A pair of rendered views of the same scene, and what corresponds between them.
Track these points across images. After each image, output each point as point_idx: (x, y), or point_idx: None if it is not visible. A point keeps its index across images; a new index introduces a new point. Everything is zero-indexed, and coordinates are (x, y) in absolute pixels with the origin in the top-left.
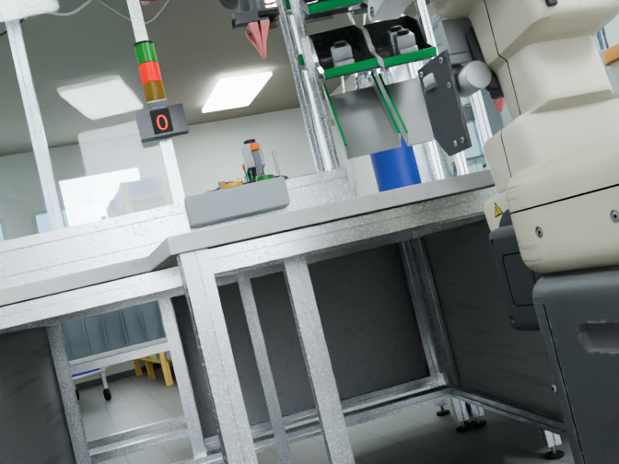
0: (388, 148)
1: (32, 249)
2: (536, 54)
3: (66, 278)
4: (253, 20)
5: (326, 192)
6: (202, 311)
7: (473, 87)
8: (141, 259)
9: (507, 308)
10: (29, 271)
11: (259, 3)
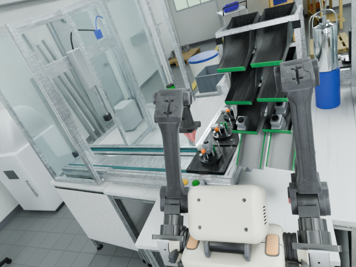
0: (257, 168)
1: (132, 177)
2: None
3: (137, 196)
4: (185, 132)
5: None
6: (149, 257)
7: None
8: (156, 197)
9: None
10: (132, 182)
11: (187, 125)
